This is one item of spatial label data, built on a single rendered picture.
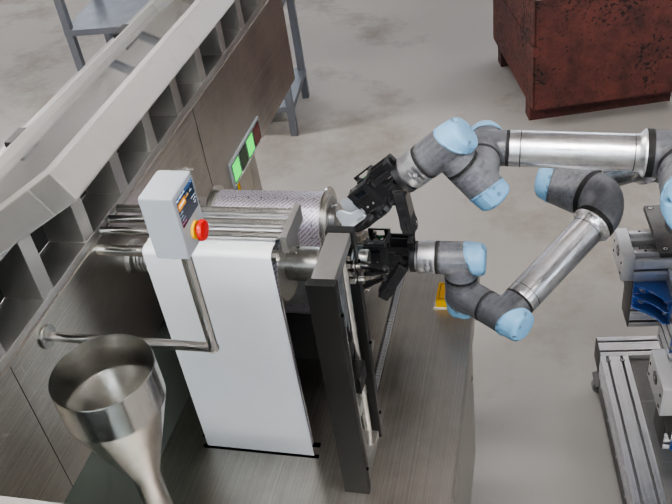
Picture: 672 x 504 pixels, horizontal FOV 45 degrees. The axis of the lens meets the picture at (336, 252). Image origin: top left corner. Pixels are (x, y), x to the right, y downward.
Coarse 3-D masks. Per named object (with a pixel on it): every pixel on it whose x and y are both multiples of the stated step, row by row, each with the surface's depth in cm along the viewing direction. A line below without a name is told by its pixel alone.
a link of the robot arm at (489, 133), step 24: (480, 144) 163; (504, 144) 164; (528, 144) 163; (552, 144) 162; (576, 144) 161; (600, 144) 160; (624, 144) 159; (648, 144) 157; (576, 168) 164; (600, 168) 162; (624, 168) 161; (648, 168) 158
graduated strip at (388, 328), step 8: (400, 288) 209; (392, 296) 207; (392, 304) 204; (392, 312) 202; (392, 320) 200; (384, 328) 198; (392, 328) 197; (384, 336) 196; (384, 344) 193; (384, 352) 191; (376, 360) 190; (384, 360) 189; (376, 368) 188; (376, 376) 186
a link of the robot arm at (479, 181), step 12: (480, 156) 157; (492, 156) 160; (468, 168) 154; (480, 168) 155; (492, 168) 158; (456, 180) 156; (468, 180) 155; (480, 180) 155; (492, 180) 156; (504, 180) 159; (468, 192) 157; (480, 192) 156; (492, 192) 156; (504, 192) 157; (480, 204) 159; (492, 204) 158
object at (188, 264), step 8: (184, 264) 114; (192, 264) 115; (192, 272) 115; (192, 280) 116; (192, 288) 117; (200, 288) 118; (192, 296) 118; (200, 296) 118; (200, 304) 119; (200, 312) 120; (208, 312) 121; (200, 320) 121; (208, 320) 121; (208, 328) 122; (208, 336) 123; (208, 344) 124; (216, 344) 124
